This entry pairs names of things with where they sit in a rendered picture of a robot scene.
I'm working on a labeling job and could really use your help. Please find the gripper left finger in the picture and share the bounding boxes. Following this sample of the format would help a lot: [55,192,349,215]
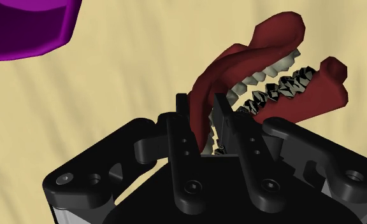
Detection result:
[42,93,206,215]

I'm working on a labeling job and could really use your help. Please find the purple bowl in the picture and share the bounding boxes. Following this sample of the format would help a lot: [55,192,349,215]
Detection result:
[0,0,83,62]

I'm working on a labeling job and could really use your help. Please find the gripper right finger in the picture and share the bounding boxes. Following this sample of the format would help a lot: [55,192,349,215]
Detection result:
[213,93,367,214]

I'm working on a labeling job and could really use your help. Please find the red denture model with teeth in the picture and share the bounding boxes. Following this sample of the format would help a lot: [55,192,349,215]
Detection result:
[187,11,349,156]

